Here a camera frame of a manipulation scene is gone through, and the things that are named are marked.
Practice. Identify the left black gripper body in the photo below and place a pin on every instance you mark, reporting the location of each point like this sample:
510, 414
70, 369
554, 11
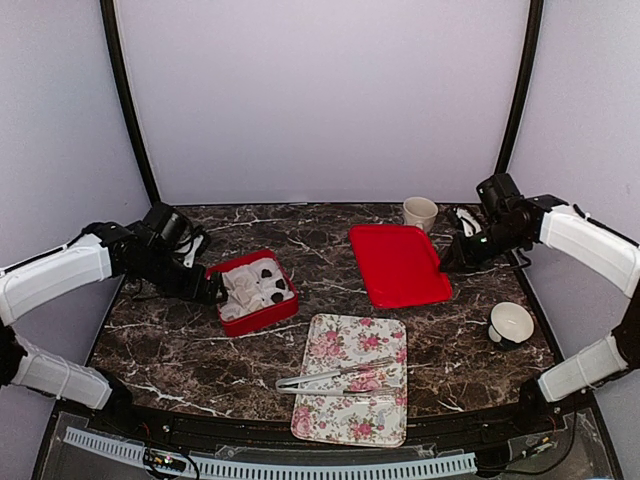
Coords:
180, 287

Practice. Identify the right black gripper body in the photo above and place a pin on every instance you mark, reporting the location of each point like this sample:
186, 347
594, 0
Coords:
478, 255

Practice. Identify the red chocolate box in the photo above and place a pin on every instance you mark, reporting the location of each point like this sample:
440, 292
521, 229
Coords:
249, 307

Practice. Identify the dark round chocolate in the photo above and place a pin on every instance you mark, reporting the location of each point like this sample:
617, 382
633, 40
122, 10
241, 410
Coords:
277, 297

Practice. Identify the red box lid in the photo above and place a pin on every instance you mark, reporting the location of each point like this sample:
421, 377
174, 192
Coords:
399, 266

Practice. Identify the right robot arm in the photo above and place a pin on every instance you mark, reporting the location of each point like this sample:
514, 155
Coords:
594, 270

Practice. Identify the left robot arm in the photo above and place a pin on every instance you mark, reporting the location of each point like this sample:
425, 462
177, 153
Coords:
160, 249

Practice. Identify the white ceramic mug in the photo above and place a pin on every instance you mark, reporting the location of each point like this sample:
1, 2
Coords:
420, 212

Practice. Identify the white and dark bowl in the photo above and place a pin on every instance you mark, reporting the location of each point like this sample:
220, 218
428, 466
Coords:
510, 325

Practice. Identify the floral rectangular tray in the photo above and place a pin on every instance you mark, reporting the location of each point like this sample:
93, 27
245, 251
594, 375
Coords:
336, 341

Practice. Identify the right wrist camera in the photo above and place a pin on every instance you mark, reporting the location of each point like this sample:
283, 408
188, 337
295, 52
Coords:
464, 220

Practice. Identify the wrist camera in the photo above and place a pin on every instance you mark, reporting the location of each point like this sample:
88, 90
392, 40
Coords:
193, 248
464, 220

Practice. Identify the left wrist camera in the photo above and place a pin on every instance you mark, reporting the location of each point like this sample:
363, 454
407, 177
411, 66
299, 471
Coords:
193, 248

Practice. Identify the white slotted cable duct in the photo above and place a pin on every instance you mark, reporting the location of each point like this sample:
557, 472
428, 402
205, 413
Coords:
247, 463

